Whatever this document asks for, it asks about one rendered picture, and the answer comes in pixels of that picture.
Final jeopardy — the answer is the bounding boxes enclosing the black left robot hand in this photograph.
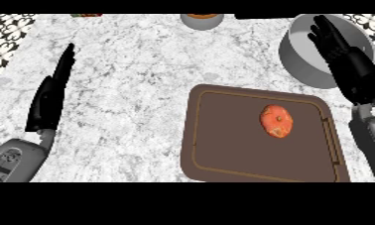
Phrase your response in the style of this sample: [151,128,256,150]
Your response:
[24,43,78,133]

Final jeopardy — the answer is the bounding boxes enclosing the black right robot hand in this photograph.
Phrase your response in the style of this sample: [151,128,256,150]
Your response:
[306,14,375,106]

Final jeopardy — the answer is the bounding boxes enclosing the grey pot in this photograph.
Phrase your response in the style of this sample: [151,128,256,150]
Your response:
[279,14,375,89]

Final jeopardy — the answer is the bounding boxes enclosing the orange squash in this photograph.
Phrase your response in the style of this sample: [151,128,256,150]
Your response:
[259,104,294,139]

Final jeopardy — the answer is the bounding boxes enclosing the brown tray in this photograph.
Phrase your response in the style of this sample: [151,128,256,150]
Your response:
[179,83,352,183]

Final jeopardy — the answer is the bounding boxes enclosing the grey cup with orange top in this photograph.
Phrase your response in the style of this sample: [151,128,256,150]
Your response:
[180,14,226,32]

